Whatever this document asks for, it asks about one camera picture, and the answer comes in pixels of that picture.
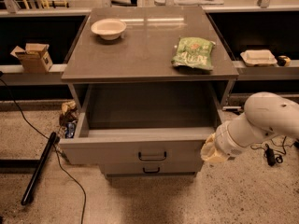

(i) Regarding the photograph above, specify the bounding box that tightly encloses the grey drawer cabinet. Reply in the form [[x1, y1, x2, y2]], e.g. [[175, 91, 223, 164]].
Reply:
[[61, 6, 240, 182]]

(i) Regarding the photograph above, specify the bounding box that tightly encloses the black top drawer handle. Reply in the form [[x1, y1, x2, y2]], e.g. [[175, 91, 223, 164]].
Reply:
[[138, 151, 167, 161]]

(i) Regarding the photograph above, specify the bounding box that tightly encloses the black pole on floor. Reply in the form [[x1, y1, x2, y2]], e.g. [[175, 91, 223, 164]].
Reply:
[[21, 132, 57, 206]]

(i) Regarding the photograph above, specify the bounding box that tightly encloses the open cardboard box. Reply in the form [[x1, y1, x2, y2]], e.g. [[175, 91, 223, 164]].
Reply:
[[10, 43, 53, 74]]

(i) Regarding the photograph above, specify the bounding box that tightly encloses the white paper bowl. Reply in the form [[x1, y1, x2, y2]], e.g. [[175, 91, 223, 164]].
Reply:
[[91, 19, 127, 40]]

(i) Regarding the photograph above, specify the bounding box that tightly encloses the grey top drawer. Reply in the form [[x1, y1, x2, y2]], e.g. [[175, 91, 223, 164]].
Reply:
[[61, 82, 224, 164]]

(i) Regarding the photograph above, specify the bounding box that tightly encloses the small yellow black round object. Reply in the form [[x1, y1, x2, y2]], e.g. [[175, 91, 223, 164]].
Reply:
[[277, 55, 291, 66]]

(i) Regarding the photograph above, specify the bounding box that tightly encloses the white foam takeout container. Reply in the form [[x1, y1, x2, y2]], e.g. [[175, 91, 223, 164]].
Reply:
[[240, 49, 277, 66]]

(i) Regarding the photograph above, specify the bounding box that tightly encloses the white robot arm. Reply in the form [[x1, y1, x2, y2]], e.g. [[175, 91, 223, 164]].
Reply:
[[200, 92, 299, 163]]

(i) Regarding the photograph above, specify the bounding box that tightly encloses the black drawer handle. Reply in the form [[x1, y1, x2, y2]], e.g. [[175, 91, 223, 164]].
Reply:
[[138, 151, 167, 161], [142, 167, 161, 175]]

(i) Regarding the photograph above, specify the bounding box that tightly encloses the green chip bag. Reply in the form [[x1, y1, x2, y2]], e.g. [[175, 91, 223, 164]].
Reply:
[[171, 37, 215, 71]]

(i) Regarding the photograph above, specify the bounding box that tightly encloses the grey drawer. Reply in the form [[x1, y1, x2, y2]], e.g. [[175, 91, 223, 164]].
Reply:
[[61, 82, 224, 164], [100, 161, 203, 177]]

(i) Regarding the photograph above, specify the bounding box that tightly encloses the black cable left floor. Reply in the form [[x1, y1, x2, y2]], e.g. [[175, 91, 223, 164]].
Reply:
[[0, 71, 87, 224]]

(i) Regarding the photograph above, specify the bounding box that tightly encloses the black power adapter with cable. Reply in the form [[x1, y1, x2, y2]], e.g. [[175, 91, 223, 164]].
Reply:
[[249, 135, 299, 167]]

